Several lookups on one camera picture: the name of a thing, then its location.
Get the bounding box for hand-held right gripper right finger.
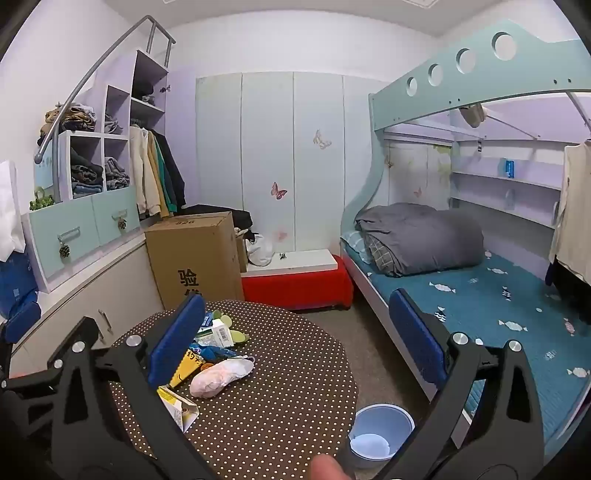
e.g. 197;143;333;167
389;288;546;464

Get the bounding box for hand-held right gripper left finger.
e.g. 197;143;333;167
51;294;207;467

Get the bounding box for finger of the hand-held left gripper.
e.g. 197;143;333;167
0;316;100;402
0;302;43;370

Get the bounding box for yellow packet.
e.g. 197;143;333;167
167;348;205;389

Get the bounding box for blue white wrapper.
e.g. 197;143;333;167
195;342;239;361

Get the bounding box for white green carton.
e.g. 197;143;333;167
209;318;237;348

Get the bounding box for pink white face mask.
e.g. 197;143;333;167
189;356;256;398

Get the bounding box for yellow white carton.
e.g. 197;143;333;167
156;385;200;435

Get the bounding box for light blue plastic bin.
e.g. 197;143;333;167
348;404;415;470

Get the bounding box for person's right hand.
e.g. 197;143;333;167
308;455;352;480

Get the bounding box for blue plastic bag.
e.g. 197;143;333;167
0;251;40;320

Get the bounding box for large cardboard box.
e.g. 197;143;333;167
145;211;245;312

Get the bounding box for grey duvet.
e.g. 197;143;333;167
355;203;485;278

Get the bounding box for teal drawer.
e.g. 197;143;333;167
91;185;142;244
28;198;101;278

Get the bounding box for round brown polka-dot table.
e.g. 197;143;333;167
99;300;361;480

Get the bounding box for blue plaid pillow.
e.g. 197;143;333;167
342;230;372;265

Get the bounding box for white plastic bag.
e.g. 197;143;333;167
246;233;274;267

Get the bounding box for green toy plant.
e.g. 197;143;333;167
29;186;55;212

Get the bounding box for red storage bench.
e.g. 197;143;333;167
240;255;355;311

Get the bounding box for black clothes heap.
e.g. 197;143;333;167
184;203;253;241

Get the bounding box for grey metal handrail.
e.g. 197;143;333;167
34;15;177;204

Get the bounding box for dark folded jeans pile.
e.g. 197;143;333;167
71;152;105;198

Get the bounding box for grey folded clothes pile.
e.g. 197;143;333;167
105;157;131;190

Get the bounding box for dark hanging garment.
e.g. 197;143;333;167
545;259;591;301

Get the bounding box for green hanging garment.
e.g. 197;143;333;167
154;134;176;215

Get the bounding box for cream hanging jacket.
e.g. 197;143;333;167
129;126;163;219

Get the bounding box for dark hanging jacket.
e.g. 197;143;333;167
152;129;187;213

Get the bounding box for white hanging garment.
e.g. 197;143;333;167
549;140;591;278

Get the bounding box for brown folded clothes pile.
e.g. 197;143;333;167
38;105;97;140

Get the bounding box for white wardrobe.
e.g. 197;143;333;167
196;71;389;259

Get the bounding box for purple stepped shelf unit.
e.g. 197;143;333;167
21;48;169;294

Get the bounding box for beige hanging hat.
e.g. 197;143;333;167
458;104;488;128

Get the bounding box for purple wall shelves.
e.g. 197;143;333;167
449;137;574;228

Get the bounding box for teal bunk bed frame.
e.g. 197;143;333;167
339;18;591;464

